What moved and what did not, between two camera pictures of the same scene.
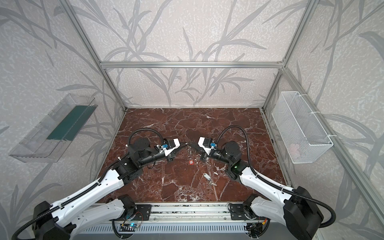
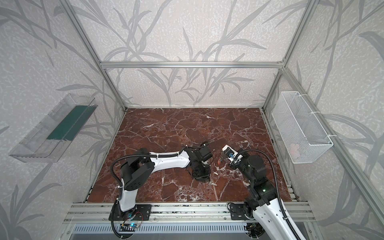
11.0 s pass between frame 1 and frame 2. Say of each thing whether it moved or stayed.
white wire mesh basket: stayed
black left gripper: moved
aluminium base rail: stayed
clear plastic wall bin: stayed
